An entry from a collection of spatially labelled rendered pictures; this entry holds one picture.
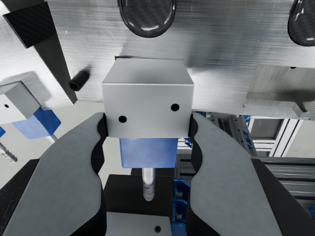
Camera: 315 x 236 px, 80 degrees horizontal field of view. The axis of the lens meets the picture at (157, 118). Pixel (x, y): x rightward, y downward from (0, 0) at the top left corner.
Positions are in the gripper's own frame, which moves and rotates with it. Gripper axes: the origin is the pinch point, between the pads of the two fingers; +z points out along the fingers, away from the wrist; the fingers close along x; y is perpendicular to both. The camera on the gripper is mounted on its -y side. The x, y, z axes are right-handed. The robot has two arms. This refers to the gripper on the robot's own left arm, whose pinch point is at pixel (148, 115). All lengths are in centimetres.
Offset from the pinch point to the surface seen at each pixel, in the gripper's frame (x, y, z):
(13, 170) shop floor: -151, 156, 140
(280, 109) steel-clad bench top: 18.1, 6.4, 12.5
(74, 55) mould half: -6.0, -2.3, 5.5
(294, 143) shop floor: 103, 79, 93
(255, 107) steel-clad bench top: 14.9, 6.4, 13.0
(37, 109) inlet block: -14.1, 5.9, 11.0
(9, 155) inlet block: -23.5, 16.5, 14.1
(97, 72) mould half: -4.3, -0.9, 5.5
